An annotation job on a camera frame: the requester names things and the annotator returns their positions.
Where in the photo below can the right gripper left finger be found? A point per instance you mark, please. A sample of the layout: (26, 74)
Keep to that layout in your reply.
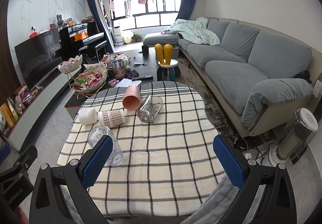
(48, 204)

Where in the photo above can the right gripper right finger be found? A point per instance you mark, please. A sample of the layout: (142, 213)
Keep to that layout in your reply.
(277, 203)

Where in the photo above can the clear plastic cup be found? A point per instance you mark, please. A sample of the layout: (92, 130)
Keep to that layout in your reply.
(108, 149)

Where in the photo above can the white ceramic cup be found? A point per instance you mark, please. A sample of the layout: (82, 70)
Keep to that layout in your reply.
(87, 116)

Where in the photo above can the houndstooth paper cup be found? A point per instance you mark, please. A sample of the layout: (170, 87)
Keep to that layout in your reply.
(112, 118)

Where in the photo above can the pink plastic cup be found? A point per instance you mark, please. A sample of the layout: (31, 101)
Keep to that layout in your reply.
(132, 98)

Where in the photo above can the clear square glass cup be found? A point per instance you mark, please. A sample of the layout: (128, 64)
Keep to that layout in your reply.
(150, 108)

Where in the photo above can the long tv cabinet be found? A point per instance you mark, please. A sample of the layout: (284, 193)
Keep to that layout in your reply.
(18, 134)

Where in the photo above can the orange snack box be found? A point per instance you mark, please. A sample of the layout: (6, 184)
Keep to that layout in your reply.
(7, 115)

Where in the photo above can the grey fuzzy blanket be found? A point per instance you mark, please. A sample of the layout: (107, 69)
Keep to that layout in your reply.
(216, 205)

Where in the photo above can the white electric heater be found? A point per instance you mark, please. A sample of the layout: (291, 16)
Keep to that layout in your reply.
(295, 140)

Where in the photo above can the patterned floor rug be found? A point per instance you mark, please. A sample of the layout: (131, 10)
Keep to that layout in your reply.
(214, 111)

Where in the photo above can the plaid checkered tablecloth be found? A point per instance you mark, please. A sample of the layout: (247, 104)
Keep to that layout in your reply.
(169, 167)

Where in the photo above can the two tier snack bowl stand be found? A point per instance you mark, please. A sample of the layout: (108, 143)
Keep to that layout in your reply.
(84, 79)

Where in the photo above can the black flat television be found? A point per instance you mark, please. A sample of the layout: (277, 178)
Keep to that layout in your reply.
(37, 56)

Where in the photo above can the grey sectional sofa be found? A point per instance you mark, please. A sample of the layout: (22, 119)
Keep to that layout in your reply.
(259, 76)

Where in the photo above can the white paper sheet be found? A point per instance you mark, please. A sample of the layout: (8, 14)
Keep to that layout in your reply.
(127, 82)

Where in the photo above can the piano bench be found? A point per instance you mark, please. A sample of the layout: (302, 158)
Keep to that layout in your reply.
(94, 52)

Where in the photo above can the glass jar of nuts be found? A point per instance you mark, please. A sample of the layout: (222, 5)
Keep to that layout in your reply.
(118, 68)

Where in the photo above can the black upright piano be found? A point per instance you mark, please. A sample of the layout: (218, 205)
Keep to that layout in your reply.
(74, 37)

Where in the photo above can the black remote control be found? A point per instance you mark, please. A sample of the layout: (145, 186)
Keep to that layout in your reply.
(145, 77)

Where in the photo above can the black coffee table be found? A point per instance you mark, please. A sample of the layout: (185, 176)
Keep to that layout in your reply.
(143, 64)

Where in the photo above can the left navy curtain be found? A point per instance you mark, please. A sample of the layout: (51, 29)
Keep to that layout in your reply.
(97, 12)

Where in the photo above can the grey rabbit plush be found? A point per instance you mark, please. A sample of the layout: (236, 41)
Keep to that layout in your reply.
(60, 21)

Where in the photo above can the white air purifier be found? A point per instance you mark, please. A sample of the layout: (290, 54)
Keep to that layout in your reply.
(118, 36)

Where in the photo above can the dark mug on table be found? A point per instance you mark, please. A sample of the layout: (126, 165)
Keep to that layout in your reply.
(145, 50)

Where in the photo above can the potted plant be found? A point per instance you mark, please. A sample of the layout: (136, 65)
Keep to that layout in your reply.
(136, 38)

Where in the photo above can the light green blanket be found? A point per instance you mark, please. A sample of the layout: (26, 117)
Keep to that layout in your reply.
(194, 31)

